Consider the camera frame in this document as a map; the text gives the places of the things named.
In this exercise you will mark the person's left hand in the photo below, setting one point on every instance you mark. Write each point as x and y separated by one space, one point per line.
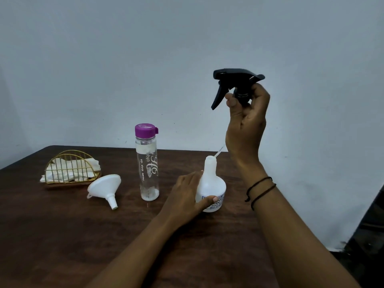
180 200

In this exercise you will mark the person's right hand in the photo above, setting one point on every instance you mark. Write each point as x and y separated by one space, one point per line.
246 128

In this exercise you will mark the person's right thumb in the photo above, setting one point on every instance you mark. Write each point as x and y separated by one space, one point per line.
233 104

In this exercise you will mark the person's left thumb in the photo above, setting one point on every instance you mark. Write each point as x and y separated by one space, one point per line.
207 201

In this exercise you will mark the white plastic spray bottle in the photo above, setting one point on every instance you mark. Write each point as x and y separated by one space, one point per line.
211 182

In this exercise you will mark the black trigger sprayer head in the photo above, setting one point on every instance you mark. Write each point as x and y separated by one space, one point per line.
237 83

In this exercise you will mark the person's right forearm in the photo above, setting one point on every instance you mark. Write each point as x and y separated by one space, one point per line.
288 230

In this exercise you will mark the person's left forearm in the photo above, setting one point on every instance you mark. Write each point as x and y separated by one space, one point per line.
141 254

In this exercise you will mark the clear bottle with purple cap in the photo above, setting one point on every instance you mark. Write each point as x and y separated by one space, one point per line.
147 164

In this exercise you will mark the white plastic funnel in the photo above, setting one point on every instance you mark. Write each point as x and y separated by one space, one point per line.
105 188

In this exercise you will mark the white paper napkins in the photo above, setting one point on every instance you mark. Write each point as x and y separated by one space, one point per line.
70 170

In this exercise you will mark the dark furniture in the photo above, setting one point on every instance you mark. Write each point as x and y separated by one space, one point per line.
364 233

